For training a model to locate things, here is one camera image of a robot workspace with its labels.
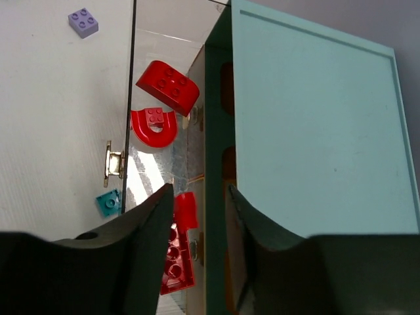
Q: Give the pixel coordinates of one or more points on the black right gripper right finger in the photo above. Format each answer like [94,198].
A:
[274,271]

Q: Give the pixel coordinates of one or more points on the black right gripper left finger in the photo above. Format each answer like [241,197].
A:
[116,268]

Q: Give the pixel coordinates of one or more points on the long red lego brick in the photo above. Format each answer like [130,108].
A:
[178,272]

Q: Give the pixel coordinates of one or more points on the small red wedge lego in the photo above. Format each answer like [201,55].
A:
[185,212]

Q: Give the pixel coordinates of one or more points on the small red slope lego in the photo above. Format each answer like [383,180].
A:
[154,127]

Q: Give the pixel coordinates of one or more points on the small teal lego cube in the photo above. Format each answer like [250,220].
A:
[109,204]

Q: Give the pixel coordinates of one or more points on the teal drawer cabinet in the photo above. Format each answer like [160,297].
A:
[308,123]

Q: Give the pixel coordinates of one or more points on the lilac lego brick rear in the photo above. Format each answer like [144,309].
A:
[83,23]

